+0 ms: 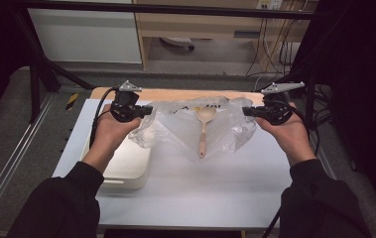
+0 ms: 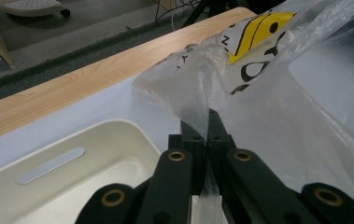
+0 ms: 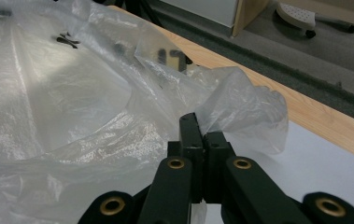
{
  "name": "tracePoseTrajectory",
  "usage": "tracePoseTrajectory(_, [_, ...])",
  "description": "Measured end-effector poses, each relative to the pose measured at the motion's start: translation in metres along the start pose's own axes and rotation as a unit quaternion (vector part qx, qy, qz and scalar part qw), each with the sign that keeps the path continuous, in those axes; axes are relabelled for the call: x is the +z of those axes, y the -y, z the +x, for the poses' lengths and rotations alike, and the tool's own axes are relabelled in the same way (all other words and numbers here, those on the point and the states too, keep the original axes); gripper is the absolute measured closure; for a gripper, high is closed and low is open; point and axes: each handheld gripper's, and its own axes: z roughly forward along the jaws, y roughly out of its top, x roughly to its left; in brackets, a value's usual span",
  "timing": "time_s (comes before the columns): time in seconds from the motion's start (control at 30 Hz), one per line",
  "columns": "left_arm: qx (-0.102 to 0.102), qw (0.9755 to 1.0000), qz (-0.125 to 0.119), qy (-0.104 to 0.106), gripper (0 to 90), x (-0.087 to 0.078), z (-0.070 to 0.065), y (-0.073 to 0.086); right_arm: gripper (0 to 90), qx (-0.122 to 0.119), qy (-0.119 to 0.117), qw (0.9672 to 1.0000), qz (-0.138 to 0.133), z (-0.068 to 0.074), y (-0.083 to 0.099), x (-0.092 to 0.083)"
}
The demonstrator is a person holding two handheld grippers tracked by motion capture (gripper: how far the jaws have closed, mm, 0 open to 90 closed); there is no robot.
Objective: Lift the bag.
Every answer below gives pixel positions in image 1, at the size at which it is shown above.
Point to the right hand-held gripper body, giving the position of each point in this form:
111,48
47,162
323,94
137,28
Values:
278,110

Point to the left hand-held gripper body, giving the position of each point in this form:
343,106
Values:
124,105

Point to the clear plastic bag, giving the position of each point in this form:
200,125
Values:
179,129

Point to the beige spoon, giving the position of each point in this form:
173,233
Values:
205,114

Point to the cream plastic bin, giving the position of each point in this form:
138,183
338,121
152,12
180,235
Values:
129,165

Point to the person's right hand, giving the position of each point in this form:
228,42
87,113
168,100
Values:
293,139

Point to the person's left hand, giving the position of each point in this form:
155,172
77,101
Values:
107,135

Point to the grey chair base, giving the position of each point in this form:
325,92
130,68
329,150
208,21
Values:
177,41

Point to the white cabinet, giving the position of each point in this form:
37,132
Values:
86,33

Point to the wooden desk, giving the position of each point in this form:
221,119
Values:
202,28

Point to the black metal crossbar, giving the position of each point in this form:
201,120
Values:
162,9

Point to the white power strip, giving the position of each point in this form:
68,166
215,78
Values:
270,4

